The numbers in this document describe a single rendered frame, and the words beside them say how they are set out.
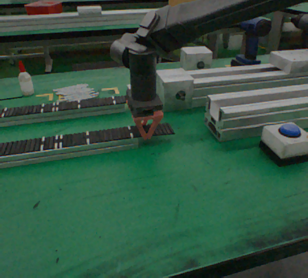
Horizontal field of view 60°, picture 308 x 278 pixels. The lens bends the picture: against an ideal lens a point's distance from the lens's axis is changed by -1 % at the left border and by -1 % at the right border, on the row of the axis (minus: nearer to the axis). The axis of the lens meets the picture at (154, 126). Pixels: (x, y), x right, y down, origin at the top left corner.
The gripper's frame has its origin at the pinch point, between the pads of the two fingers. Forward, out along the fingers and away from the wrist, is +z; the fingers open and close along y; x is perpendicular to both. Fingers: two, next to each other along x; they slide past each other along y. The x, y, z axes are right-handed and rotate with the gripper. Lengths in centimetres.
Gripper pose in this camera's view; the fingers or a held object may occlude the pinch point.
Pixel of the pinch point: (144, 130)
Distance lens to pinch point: 65.1
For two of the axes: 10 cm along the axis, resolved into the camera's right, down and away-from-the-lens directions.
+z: 0.0, 8.6, 5.2
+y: -2.5, -5.0, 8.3
